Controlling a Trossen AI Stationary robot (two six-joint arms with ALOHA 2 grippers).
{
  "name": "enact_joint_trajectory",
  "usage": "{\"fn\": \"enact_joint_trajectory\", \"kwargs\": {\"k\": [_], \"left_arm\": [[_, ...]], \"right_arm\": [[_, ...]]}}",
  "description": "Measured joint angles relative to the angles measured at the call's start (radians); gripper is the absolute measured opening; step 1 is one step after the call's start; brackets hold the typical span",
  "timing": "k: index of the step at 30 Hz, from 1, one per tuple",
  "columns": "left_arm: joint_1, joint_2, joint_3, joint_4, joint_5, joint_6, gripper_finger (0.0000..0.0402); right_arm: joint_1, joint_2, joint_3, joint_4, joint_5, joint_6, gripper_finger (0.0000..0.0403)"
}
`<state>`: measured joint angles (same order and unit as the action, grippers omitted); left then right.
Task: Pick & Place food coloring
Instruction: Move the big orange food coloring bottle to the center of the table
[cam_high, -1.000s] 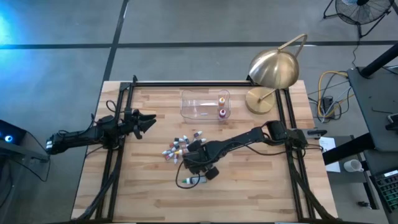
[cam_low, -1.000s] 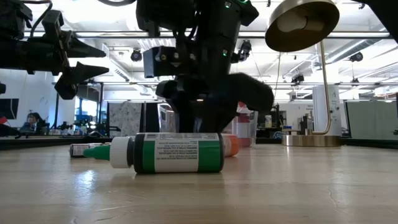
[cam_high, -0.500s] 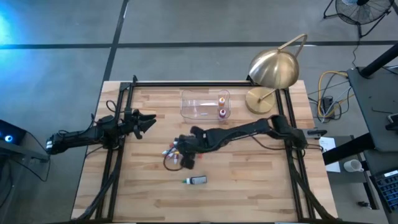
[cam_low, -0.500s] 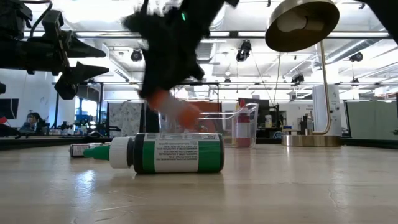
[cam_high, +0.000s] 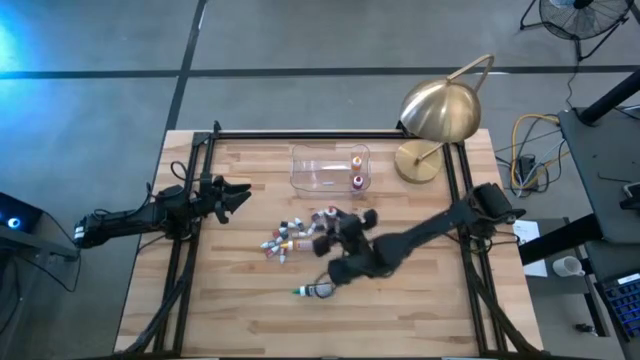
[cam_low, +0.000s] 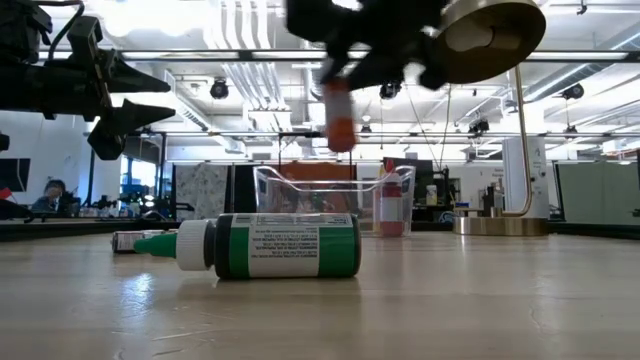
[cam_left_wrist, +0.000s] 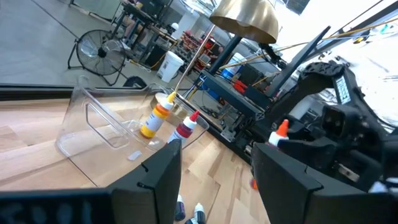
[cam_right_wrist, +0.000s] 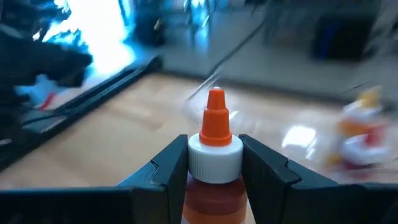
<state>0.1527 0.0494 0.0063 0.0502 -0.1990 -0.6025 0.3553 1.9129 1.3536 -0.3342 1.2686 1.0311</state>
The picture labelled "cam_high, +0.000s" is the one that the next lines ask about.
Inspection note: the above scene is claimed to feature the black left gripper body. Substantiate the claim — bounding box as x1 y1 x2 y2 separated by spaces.
198 174 230 225

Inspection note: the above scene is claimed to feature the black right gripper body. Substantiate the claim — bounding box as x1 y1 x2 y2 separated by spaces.
312 209 380 259

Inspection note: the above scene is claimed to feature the orange-capped food coloring bottle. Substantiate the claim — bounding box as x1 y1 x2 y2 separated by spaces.
280 238 317 253

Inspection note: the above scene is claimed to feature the green food coloring bottle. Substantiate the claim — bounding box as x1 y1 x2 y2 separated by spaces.
292 283 334 299

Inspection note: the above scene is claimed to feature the clear plastic bin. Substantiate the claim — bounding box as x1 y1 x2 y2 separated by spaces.
289 143 373 200

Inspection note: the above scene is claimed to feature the brass dome desk lamp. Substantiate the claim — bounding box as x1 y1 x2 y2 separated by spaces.
393 53 496 185

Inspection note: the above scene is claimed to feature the white paper sheet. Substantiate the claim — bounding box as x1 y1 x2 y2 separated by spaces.
512 219 550 279

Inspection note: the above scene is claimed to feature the black power adapter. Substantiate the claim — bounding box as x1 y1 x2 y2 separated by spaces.
517 154 539 186

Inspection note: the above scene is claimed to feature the black box with blue light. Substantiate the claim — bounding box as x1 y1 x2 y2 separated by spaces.
0 192 81 264

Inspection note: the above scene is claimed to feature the black flat bar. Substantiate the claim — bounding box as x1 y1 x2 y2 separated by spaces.
517 213 604 266

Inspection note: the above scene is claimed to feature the white mug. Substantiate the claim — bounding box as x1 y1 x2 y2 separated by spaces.
551 255 587 279

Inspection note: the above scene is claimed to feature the black desk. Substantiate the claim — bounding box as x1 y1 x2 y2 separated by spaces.
557 107 640 246

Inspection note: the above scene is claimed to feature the backlit keyboard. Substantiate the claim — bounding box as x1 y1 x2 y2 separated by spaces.
599 272 640 342

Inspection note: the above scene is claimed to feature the black round pole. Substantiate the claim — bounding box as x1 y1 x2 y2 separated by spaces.
578 69 640 126

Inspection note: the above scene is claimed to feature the black floor fan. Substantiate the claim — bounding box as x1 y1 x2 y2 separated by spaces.
519 0 635 62

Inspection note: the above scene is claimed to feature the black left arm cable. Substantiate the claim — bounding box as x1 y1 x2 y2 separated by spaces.
168 159 202 184

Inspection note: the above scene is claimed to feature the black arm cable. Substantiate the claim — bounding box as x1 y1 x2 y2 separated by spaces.
313 272 337 300
168 159 202 184

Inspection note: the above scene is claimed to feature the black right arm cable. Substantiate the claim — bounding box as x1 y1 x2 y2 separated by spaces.
313 272 337 300

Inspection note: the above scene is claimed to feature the black aluminium table frame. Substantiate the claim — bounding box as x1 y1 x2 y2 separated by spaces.
119 119 546 359

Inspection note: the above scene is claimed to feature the yellow cable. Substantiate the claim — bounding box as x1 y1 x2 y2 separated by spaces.
510 113 571 192

